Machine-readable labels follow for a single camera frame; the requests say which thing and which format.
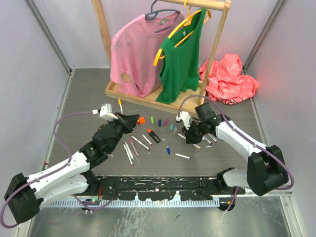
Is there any green tank top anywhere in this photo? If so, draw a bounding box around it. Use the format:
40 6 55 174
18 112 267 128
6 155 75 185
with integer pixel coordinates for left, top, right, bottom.
154 8 211 104

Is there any pink t-shirt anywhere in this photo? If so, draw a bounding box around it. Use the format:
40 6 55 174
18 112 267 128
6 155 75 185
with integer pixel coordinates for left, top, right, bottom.
110 11 184 97

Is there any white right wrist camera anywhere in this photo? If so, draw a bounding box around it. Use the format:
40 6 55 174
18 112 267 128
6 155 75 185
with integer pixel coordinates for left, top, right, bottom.
175 111 191 130

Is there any thin white pen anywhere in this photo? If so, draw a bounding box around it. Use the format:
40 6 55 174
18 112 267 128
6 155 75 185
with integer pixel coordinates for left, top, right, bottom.
203 136 212 145

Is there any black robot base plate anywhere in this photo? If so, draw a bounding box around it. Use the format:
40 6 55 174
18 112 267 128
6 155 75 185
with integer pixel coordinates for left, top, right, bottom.
70 175 246 201

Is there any wooden clothes rack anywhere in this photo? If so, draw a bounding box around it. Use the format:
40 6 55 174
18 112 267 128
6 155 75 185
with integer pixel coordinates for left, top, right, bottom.
92 0 231 114

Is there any white pen pink tip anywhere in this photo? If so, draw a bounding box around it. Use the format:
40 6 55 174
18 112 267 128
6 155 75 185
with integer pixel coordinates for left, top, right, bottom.
130 140 139 157

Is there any yellow clothes hanger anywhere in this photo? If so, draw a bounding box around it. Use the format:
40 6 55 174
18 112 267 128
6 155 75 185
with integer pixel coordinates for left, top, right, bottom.
153 0 212 67

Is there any white pen magenta tip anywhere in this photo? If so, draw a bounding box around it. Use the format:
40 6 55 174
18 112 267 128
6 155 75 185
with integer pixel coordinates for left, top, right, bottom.
123 143 134 166

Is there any slotted cable duct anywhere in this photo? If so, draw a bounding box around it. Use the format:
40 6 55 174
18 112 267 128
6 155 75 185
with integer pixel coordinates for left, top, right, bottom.
48 198 220 208

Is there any crumpled coral pink cloth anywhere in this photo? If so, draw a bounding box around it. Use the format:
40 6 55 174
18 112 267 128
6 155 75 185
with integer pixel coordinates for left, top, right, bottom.
205 54 260 105

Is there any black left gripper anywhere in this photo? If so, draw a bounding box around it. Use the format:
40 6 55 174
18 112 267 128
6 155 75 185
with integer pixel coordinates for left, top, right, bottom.
107 112 138 153

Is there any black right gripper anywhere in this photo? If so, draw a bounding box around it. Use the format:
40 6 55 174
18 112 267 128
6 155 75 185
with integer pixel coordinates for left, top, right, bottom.
182 120 206 145

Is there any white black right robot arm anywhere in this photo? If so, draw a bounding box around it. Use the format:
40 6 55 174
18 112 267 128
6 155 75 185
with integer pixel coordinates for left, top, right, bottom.
176 103 289 196

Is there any grey clothes hanger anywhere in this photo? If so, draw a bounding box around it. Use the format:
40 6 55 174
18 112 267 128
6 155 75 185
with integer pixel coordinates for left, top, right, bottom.
145 0 182 33

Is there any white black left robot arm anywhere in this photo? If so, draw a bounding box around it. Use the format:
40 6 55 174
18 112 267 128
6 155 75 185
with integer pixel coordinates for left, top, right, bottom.
0 110 140 229

